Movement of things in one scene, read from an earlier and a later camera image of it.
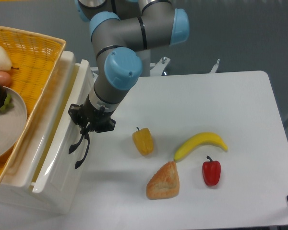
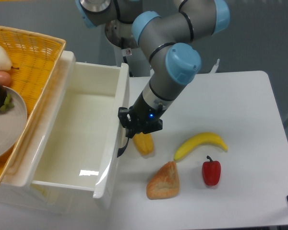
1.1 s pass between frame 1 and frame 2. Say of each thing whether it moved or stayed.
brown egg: stayed
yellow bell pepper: stayed
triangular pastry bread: stayed
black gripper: moved
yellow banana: stayed
